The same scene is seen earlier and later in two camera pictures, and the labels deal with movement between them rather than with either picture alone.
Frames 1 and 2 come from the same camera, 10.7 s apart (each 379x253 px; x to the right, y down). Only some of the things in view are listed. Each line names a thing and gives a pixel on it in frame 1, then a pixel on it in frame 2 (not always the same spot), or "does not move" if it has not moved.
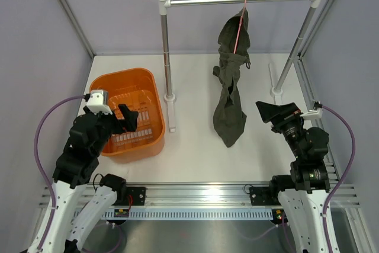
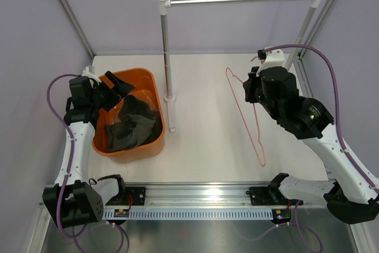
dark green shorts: (234, 42) to (140, 124)
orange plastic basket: (138, 89) does not move
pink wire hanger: (240, 24) to (227, 71)
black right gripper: (269, 111) to (250, 85)
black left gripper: (129, 122) to (122, 88)
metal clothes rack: (164, 3) does not move
